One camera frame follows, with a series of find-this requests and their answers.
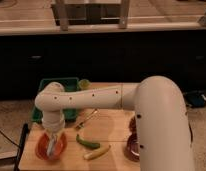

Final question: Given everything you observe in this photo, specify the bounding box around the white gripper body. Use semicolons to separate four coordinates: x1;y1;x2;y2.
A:
42;111;65;135

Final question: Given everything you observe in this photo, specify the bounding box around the red bowl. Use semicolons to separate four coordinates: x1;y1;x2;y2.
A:
35;133;67;161

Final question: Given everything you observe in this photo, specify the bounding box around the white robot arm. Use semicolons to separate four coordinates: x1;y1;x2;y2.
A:
35;76;195;171

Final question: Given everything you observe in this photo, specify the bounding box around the dark purple bowl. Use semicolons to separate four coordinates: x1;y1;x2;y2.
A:
125;134;139;162

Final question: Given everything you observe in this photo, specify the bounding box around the green plastic tray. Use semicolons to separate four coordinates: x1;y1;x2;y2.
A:
32;77;79;123

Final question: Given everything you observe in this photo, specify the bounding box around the metal fork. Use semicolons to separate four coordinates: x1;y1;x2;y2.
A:
75;109;98;130

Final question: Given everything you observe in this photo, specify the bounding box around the small green cup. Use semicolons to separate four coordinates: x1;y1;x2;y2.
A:
78;79;90;90

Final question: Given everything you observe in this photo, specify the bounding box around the green chili pepper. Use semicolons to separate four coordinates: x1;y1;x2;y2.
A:
76;134;101;149

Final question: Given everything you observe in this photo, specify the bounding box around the yellow banana toy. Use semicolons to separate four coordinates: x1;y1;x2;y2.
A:
83;145;111;160

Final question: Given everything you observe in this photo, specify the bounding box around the dark object on floor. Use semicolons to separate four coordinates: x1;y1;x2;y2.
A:
183;91;206;108

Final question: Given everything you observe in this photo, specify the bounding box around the wooden chair frame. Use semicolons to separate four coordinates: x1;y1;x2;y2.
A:
50;0;130;31

